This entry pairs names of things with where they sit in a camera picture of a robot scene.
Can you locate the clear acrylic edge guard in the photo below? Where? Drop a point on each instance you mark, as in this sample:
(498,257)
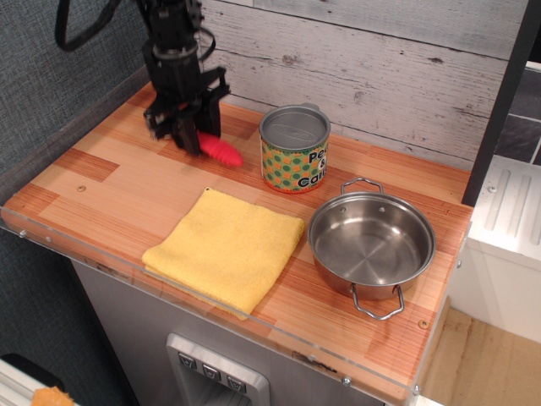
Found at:
(375,333)

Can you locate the white toy sink unit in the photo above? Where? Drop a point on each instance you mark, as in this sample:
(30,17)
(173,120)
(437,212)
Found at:
(497,275)

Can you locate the orange cloth at corner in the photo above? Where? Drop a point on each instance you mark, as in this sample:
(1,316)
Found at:
(51,396)

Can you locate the yellow folded cloth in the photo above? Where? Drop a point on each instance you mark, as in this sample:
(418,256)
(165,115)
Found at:
(228,250)

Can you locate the spoon with red handle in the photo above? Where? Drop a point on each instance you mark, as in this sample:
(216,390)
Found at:
(220,150)

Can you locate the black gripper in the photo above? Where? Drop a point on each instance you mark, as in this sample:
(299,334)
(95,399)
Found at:
(187,99)

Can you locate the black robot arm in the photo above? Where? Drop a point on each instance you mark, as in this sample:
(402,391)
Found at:
(177,25)

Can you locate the peas and carrots toy can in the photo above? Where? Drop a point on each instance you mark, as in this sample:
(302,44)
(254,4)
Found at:
(294,142)

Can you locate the silver dispenser panel with buttons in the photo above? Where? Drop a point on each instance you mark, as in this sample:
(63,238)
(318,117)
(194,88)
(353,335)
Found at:
(205,377)

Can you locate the dark grey right post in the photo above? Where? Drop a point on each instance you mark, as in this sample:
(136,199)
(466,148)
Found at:
(519,56)

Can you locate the small stainless steel pot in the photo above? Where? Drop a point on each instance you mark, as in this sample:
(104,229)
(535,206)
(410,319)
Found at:
(372,247)

